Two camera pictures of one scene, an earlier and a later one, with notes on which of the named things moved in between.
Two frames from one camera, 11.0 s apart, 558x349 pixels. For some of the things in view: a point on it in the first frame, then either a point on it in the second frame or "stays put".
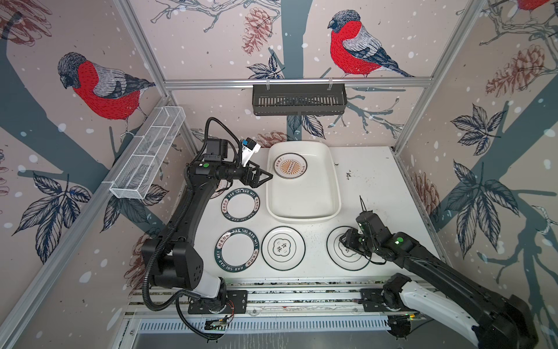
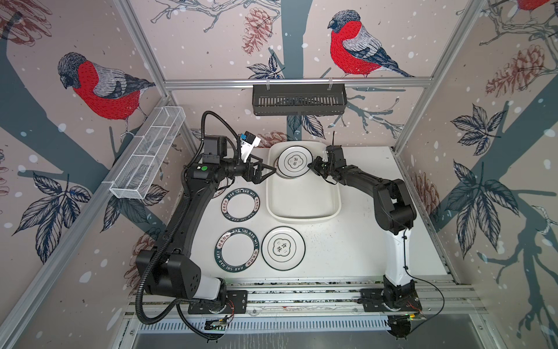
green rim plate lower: [236, 249] stays put
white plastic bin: [301, 182] stays put
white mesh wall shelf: [138, 176] stays put
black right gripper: [347, 240] → [317, 163]
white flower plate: [283, 248] stays put
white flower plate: [341, 255] → [293, 161]
